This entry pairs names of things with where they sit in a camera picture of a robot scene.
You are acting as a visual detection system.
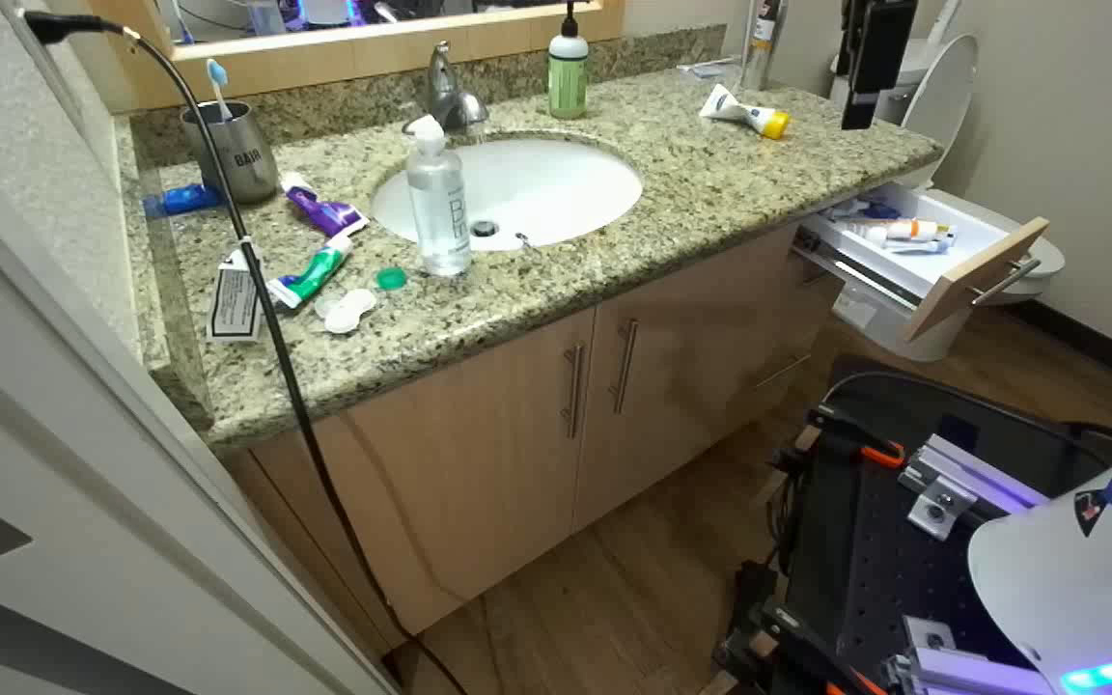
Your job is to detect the metal cabinet door handle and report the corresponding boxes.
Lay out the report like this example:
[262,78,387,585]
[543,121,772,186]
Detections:
[561,334,592,439]
[611,310,640,418]

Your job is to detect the green bottle with black nozzle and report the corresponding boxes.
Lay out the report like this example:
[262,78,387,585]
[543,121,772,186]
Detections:
[543,0,595,125]

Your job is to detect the dark blue drawer item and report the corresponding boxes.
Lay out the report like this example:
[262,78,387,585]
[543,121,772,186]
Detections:
[858,188,907,224]

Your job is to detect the white sink basin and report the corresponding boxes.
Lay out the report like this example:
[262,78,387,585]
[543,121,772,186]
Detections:
[366,132,649,256]

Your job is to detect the orange white tube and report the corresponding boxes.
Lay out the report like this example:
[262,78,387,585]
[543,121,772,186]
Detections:
[879,217,958,248]

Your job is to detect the blue white toothbrush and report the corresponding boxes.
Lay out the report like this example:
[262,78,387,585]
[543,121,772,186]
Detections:
[200,55,236,128]

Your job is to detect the purple toothpaste tube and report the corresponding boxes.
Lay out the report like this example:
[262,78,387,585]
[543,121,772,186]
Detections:
[277,170,371,243]

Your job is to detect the black robot table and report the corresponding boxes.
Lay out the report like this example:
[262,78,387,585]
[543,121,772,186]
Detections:
[707,358,1112,695]

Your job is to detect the white toilet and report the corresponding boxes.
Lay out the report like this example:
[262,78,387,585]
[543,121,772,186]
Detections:
[823,32,1072,365]

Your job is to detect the chrome faucet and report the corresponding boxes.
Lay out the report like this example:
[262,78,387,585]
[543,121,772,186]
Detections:
[420,38,495,140]

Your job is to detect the white door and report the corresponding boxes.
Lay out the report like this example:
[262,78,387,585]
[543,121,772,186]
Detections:
[0,167,398,695]

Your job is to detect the orange black clamp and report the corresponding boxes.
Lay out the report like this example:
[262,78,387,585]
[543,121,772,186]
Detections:
[791,401,916,480]
[723,602,879,695]

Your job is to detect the white contact lens case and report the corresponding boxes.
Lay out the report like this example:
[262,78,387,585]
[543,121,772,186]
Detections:
[316,284,380,341]

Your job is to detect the wooden framed mirror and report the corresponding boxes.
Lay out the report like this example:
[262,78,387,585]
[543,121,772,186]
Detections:
[90,0,628,112]

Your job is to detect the wooden vanity cabinet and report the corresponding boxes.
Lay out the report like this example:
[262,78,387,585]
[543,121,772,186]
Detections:
[222,217,841,659]

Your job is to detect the green white toothpaste tube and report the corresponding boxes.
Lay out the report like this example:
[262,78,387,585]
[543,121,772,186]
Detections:
[262,229,364,315]

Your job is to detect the white paper packet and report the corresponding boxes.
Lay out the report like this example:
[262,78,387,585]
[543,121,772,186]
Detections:
[678,55,750,85]

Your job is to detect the aluminium robot base mount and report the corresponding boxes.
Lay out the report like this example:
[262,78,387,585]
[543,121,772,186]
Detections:
[894,430,1060,695]

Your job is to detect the small items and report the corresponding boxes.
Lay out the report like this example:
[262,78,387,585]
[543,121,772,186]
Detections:
[694,82,796,141]

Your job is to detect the clear soap pump bottle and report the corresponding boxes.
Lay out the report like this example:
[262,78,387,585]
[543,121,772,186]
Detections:
[402,112,476,280]

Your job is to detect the grey metal toothbrush cup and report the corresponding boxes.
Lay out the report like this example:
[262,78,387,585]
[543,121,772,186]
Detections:
[180,99,285,209]

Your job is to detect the blue plastic item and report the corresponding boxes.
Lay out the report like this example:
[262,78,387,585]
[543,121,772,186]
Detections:
[141,181,222,221]

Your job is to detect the black power cable with plug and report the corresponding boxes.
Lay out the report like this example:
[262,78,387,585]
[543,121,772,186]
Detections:
[17,7,471,695]

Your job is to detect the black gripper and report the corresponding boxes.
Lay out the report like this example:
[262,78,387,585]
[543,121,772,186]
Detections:
[836,0,916,135]

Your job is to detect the silver bottle with orange cap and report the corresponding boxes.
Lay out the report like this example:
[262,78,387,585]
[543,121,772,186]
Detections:
[740,0,788,91]

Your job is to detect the open wooden drawer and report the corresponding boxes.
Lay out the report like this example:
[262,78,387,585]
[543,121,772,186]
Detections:
[791,181,1055,343]

